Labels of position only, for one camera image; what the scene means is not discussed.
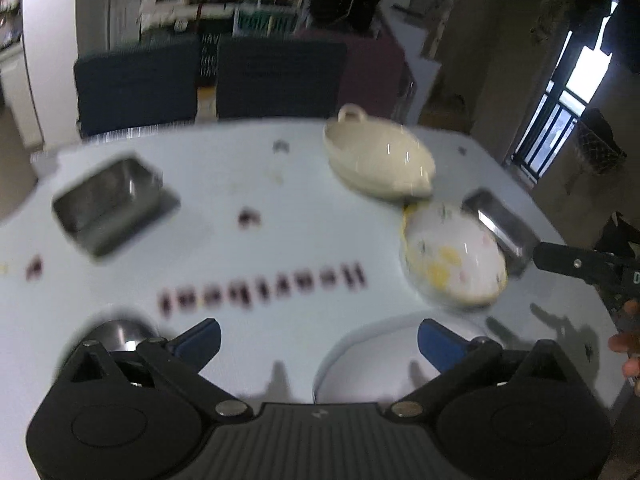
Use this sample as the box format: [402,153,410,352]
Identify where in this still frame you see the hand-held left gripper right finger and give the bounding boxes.
[389,318,591,418]

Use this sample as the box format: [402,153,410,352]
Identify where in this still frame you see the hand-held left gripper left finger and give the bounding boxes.
[59,318,253,420]

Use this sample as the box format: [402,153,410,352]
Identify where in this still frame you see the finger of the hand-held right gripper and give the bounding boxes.
[532,242,621,283]

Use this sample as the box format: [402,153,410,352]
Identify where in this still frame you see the rectangular steel tray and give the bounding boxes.
[51,156,182,262]
[461,188,542,279]

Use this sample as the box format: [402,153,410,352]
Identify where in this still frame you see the white plate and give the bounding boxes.
[312,311,503,406]

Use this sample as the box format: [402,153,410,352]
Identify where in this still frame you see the round steel bowl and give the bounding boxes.
[75,317,162,357]

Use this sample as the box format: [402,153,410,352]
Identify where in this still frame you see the white floral bowl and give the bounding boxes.
[399,202,509,309]

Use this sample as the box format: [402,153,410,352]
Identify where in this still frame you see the cream oval dish with handles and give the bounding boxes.
[322,103,437,202]

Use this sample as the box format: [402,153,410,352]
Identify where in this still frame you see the person's right hand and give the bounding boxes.
[609,300,640,396]

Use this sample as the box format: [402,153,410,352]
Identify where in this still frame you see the dark cloth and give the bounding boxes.
[594,211,640,261]

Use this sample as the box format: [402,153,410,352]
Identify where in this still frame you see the net basket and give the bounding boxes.
[574,108,629,177]

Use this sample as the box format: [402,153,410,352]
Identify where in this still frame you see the balcony window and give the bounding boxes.
[511,0,625,184]

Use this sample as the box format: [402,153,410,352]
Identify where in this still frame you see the dark blue chair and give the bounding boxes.
[215,36,349,121]
[73,35,202,137]

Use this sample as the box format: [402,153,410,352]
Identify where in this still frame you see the white cabinet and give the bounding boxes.
[376,0,442,127]

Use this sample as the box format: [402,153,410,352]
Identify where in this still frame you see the maroon chair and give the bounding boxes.
[295,29,407,124]

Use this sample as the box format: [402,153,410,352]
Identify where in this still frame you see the black sign board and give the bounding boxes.
[196,19,236,90]

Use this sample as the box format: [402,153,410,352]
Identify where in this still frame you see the green sign plate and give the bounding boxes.
[233,6,299,37]

